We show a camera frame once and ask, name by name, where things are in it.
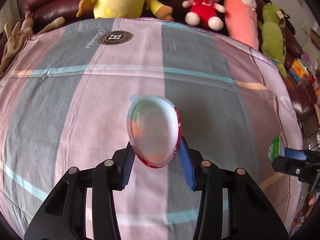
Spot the plaid pink grey tablecloth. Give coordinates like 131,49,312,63
1,18,302,239

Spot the green dinosaur plush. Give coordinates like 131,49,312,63
258,3,287,78

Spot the white green paper cup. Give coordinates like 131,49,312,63
268,135,285,163

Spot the brown teddy bear red outfit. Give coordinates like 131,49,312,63
182,0,226,31

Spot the dark red leather sofa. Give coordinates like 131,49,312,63
0,0,318,120

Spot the egg-shaped plastic shell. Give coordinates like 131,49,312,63
126,94,181,168

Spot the colourful toy books stack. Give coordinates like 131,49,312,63
289,52,319,91

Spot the pink carrot rabbit plush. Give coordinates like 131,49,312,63
223,0,259,50

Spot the yellow duck plush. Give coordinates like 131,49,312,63
76,0,174,22

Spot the beige long-eared plush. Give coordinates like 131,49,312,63
0,11,66,75

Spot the person's right hand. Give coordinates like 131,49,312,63
302,193,316,217

